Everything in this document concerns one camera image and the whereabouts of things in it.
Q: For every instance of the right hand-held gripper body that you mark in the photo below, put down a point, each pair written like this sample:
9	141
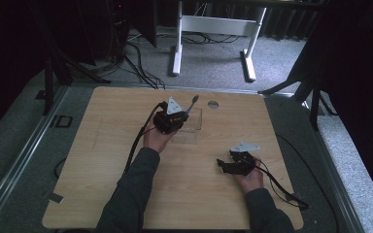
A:
243	161

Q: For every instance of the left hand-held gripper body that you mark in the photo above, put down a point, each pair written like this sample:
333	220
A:
169	120

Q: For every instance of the clear plastic container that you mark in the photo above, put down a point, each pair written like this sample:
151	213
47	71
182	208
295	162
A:
194	125

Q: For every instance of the metal spoon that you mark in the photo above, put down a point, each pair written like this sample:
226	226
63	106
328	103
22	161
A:
193	103

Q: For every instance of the person's right hand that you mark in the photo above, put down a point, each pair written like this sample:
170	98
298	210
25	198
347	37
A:
253	181

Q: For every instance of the person's left hand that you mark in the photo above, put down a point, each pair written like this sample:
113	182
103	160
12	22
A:
155	139

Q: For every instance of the grey table grommet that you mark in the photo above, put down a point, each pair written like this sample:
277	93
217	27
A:
212	104

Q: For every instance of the black metal stand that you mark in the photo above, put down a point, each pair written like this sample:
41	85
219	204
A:
314	106
48	87

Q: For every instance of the grey tape piece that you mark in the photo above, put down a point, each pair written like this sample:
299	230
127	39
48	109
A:
56	198

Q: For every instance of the metal floor rail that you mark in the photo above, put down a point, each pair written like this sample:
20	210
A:
333	181
16	155

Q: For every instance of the white desk frame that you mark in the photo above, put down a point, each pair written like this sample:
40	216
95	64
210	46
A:
220	25

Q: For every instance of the black rectangular floor bracket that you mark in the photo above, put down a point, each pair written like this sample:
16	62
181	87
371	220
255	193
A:
63	121

